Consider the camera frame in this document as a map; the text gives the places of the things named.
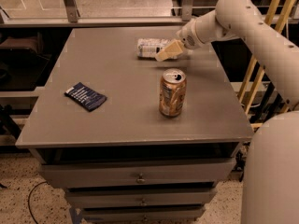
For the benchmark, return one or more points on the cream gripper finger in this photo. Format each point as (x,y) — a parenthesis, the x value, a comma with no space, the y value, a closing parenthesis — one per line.
(173,49)

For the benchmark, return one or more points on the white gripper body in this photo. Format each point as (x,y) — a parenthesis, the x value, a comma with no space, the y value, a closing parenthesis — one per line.
(187,36)

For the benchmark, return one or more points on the clear plastic water bottle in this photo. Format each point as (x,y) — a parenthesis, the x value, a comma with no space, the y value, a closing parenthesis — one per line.
(149,47)

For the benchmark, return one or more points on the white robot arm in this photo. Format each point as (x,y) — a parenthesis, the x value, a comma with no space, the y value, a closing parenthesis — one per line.
(271,171)

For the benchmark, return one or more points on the orange soda can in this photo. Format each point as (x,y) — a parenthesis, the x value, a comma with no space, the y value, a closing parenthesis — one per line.
(173,85)

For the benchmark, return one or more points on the dark blue snack packet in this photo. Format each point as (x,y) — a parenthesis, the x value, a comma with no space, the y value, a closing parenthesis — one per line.
(85,96)

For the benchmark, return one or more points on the grey drawer cabinet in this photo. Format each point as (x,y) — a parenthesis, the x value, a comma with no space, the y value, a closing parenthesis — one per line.
(95,157)

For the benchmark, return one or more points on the top drawer brass knob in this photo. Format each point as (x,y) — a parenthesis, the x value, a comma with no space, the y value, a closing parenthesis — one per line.
(140,179)

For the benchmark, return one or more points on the drawer brass knob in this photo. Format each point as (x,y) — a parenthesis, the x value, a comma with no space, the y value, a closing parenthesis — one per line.
(140,179)
(143,203)

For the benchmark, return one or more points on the middle drawer brass knob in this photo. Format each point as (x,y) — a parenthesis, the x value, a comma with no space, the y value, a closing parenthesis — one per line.
(143,203)

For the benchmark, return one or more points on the metal railing frame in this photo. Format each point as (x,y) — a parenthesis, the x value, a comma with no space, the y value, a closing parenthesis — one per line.
(50,13)

